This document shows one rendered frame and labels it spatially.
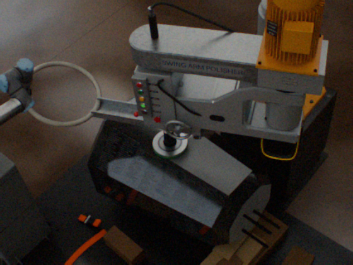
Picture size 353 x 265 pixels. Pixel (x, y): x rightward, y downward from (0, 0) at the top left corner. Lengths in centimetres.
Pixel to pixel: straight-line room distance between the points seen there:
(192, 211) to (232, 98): 81
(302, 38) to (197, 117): 83
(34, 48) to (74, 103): 103
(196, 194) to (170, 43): 98
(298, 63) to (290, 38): 22
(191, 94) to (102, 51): 269
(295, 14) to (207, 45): 50
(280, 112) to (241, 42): 40
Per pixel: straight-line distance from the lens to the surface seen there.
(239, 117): 257
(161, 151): 300
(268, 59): 228
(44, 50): 540
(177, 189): 301
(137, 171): 316
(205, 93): 257
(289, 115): 251
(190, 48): 237
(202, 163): 299
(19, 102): 269
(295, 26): 208
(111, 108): 301
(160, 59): 240
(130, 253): 350
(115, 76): 484
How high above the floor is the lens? 321
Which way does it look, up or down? 49 degrees down
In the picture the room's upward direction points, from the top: 7 degrees counter-clockwise
